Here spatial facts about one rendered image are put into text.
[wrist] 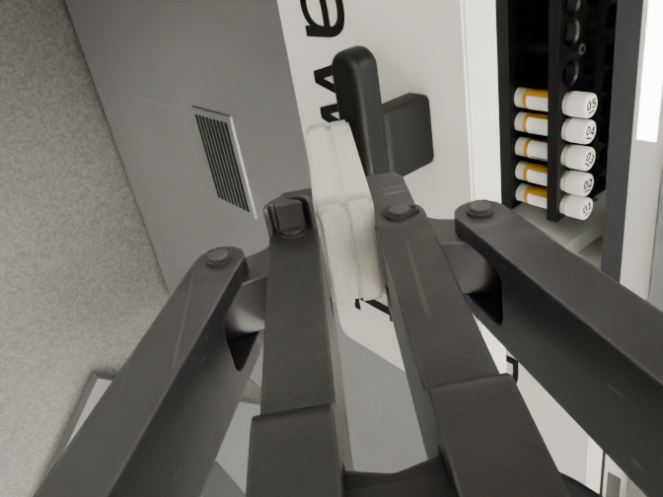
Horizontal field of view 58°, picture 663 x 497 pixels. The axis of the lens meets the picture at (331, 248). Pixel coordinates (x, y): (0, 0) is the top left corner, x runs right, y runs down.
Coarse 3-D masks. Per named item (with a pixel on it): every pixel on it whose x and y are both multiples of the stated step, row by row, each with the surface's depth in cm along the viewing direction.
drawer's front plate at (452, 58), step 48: (288, 0) 27; (384, 0) 22; (432, 0) 20; (480, 0) 20; (288, 48) 28; (336, 48) 25; (384, 48) 23; (432, 48) 21; (480, 48) 21; (384, 96) 24; (432, 96) 22; (480, 96) 21; (480, 144) 22; (432, 192) 25; (480, 192) 23; (384, 336) 33
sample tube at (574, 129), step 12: (516, 120) 32; (528, 120) 32; (540, 120) 31; (576, 120) 30; (588, 120) 30; (528, 132) 32; (540, 132) 31; (564, 132) 30; (576, 132) 30; (588, 132) 30
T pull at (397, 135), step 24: (360, 48) 20; (336, 72) 20; (360, 72) 20; (336, 96) 21; (360, 96) 20; (408, 96) 22; (360, 120) 20; (384, 120) 21; (408, 120) 22; (360, 144) 21; (384, 144) 21; (408, 144) 22; (432, 144) 23; (384, 168) 22; (408, 168) 23
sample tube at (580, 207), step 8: (520, 184) 35; (528, 184) 34; (520, 192) 34; (528, 192) 34; (536, 192) 34; (544, 192) 33; (520, 200) 35; (528, 200) 34; (536, 200) 34; (544, 200) 33; (568, 200) 32; (576, 200) 32; (584, 200) 32; (560, 208) 33; (568, 208) 32; (576, 208) 32; (584, 208) 32; (576, 216) 32; (584, 216) 32
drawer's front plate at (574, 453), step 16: (512, 368) 41; (528, 384) 40; (528, 400) 41; (544, 400) 39; (544, 416) 40; (560, 416) 39; (544, 432) 41; (560, 432) 39; (576, 432) 38; (560, 448) 40; (576, 448) 39; (592, 448) 38; (560, 464) 41; (576, 464) 40; (592, 464) 39; (592, 480) 40
